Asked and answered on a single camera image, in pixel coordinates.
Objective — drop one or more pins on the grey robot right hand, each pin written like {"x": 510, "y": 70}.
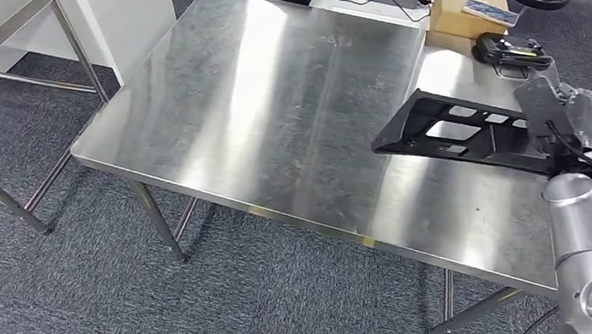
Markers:
{"x": 586, "y": 115}

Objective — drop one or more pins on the black remote controller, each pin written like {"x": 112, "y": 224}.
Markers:
{"x": 509, "y": 50}

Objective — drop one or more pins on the cardboard box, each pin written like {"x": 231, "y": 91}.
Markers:
{"x": 450, "y": 14}

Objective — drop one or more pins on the stainless steel workbench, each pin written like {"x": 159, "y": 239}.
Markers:
{"x": 278, "y": 129}

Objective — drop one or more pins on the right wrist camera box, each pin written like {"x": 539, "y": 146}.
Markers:
{"x": 536, "y": 103}

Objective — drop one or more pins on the black plastic plate part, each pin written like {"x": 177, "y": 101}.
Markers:
{"x": 408, "y": 140}

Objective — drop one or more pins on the flat patterned card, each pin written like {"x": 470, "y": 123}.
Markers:
{"x": 491, "y": 12}

